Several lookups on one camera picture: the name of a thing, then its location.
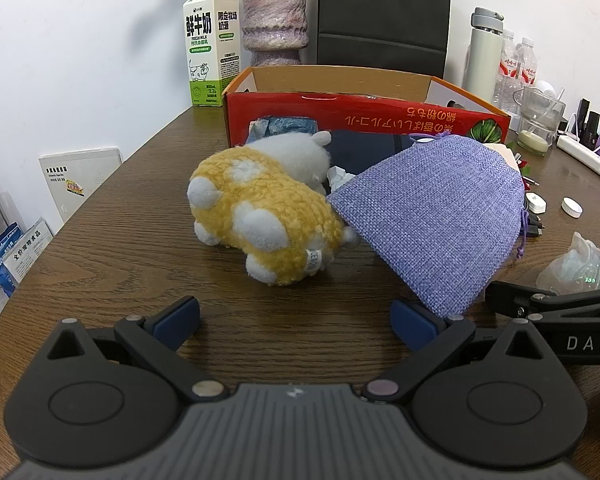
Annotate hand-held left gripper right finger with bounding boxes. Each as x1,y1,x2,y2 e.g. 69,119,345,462
362,299,563,406

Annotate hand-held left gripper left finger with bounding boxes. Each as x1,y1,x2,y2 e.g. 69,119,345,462
42,296,228,403

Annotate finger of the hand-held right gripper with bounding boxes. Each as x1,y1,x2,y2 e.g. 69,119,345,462
484,281,600,319

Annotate iridescent plastic bag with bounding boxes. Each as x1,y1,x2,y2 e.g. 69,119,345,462
536,231,600,297

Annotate purple burlap pouch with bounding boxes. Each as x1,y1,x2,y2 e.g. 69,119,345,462
326,132,527,319

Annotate yellow white plush toy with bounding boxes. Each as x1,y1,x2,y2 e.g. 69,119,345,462
187,131,358,287

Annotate blue plastic packet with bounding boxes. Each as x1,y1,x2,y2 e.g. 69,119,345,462
249,116,317,142

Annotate red cardboard box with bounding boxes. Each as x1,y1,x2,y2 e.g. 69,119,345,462
222,65,513,181

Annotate white power strip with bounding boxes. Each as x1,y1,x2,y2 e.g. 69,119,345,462
556,132,600,179

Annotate crumpled white tissue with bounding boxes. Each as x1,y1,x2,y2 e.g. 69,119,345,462
327,166,356,194

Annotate glass cup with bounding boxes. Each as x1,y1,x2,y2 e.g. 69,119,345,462
512,85,566,157

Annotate blue white packages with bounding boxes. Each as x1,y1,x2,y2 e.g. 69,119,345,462
0,217,54,297

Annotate clear water bottle red label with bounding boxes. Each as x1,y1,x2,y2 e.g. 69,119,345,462
495,30,524,111
516,37,539,92

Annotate white thermos bottle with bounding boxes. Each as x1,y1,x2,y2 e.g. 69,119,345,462
462,7,505,104

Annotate green white milk carton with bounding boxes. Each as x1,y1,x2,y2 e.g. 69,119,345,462
182,0,242,108

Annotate black paper bag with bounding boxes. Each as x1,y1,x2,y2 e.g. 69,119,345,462
316,0,452,81

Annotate purple ceramic vase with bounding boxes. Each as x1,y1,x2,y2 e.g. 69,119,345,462
241,0,310,67

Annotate white wall panel box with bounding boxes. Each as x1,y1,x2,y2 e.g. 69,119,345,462
39,147,123,237

